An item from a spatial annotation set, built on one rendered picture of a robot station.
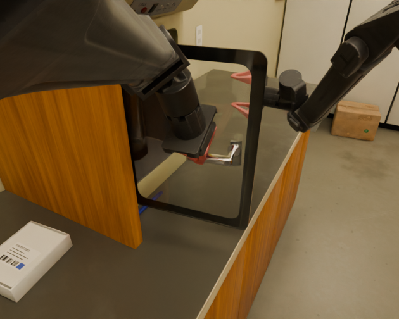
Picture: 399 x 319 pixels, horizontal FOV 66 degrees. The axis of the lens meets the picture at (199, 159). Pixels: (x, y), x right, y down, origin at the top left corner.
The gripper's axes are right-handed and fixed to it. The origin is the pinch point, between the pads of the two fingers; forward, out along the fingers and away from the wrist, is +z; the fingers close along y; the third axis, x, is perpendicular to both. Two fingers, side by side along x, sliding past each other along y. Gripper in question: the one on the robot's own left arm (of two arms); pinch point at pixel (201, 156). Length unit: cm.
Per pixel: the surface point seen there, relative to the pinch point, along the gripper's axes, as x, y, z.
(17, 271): -31.5, 30.2, 8.0
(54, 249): -29.2, 23.6, 11.5
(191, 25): -57, -109, 48
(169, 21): -19.8, -33.5, -5.7
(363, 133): 55, -193, 224
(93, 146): -20.8, 4.5, -3.7
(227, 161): 5.5, 0.2, -0.6
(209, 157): 2.0, 0.1, -0.6
